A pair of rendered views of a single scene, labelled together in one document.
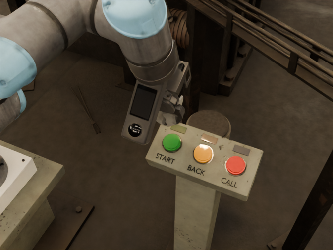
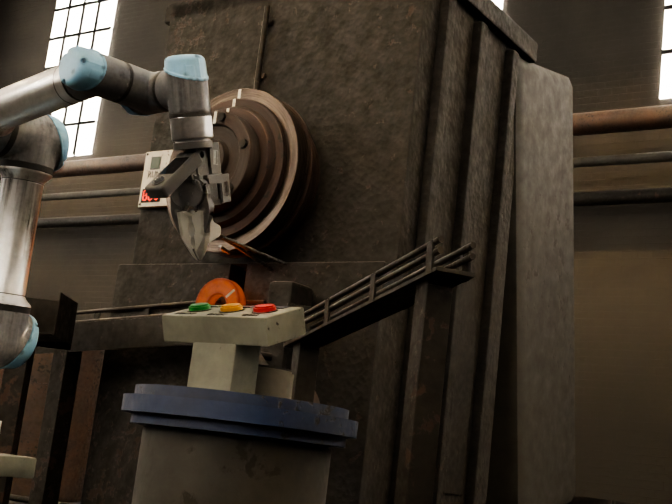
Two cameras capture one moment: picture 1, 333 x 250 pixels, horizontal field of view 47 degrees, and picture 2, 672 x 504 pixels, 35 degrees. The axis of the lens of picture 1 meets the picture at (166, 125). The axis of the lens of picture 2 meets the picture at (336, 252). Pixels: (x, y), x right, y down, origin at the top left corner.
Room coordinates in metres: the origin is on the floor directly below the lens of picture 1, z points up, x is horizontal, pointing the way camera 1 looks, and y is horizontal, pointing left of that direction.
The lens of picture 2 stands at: (-1.28, -0.58, 0.36)
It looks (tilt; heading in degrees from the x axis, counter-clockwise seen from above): 11 degrees up; 10
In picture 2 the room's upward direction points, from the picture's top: 7 degrees clockwise
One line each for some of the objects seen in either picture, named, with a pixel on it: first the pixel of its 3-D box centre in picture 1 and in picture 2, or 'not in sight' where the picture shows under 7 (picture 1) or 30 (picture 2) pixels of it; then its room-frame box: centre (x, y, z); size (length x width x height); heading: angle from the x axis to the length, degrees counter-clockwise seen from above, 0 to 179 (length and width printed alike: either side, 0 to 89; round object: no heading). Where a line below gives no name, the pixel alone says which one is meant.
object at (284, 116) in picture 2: not in sight; (236, 172); (1.47, 0.23, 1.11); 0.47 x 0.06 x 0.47; 65
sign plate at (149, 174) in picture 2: not in sight; (174, 177); (1.71, 0.49, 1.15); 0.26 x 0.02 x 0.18; 65
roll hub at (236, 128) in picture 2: not in sight; (213, 162); (1.38, 0.27, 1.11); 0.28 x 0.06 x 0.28; 65
